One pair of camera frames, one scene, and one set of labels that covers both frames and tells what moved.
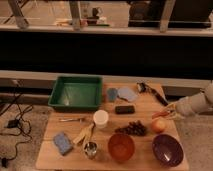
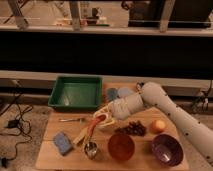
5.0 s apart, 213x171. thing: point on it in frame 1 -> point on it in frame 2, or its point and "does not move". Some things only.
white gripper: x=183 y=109 -> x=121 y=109
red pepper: x=160 y=114 -> x=98 y=118
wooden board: x=124 y=135 does not move
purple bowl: x=168 y=150 does not move
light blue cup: x=112 y=94 does not move
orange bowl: x=121 y=146 does not move
